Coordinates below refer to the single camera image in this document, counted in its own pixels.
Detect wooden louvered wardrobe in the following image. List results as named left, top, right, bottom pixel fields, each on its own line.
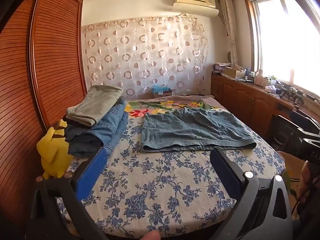
left=0, top=0, right=88, bottom=230

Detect black tools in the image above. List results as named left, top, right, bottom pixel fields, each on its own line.
left=275, top=81, right=304, bottom=105

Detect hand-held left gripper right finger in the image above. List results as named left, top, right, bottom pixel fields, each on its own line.
left=209, top=147, right=293, bottom=240

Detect folded blue jeans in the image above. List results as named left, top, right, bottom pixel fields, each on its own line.
left=96, top=97, right=128, bottom=157

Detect bed with blue floral sheet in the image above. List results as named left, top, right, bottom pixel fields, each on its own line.
left=54, top=95, right=287, bottom=239

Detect beige window curtain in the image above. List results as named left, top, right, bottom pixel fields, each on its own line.
left=219, top=0, right=240, bottom=67

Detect wooden cabinet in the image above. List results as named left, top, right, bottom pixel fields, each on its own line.
left=210, top=72, right=320, bottom=140

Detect stack of papers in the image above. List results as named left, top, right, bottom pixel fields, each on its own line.
left=212, top=62, right=232, bottom=74

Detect colourful flower blanket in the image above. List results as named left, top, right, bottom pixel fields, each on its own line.
left=125, top=95, right=229, bottom=118

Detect circle patterned sheer curtain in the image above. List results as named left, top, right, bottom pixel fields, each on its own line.
left=81, top=16, right=209, bottom=99

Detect floral floor mat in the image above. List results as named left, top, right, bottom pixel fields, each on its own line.
left=284, top=165, right=304, bottom=213

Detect folded grey-green pants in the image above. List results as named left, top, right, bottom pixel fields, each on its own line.
left=66, top=85, right=123, bottom=127

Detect person's right hand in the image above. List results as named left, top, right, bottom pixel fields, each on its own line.
left=299, top=160, right=320, bottom=200

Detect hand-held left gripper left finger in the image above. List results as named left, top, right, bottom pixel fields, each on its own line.
left=30, top=148, right=110, bottom=240

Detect cardboard box with blue bags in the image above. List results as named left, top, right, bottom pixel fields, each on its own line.
left=151, top=84, right=173, bottom=98

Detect folded dark blue pants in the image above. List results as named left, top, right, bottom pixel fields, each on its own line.
left=65, top=124, right=105, bottom=157

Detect person's left hand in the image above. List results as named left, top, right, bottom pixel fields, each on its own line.
left=144, top=230, right=162, bottom=240

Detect open cardboard box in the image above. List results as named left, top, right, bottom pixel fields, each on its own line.
left=222, top=66, right=247, bottom=79

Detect grey-blue denim shorts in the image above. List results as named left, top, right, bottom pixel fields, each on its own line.
left=140, top=107, right=257, bottom=153

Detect yellow plush toy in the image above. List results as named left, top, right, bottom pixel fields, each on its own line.
left=37, top=120, right=74, bottom=180

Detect window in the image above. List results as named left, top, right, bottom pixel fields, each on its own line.
left=244, top=0, right=320, bottom=98

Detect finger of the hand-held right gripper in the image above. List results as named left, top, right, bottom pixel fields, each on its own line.
left=278, top=115, right=306, bottom=140

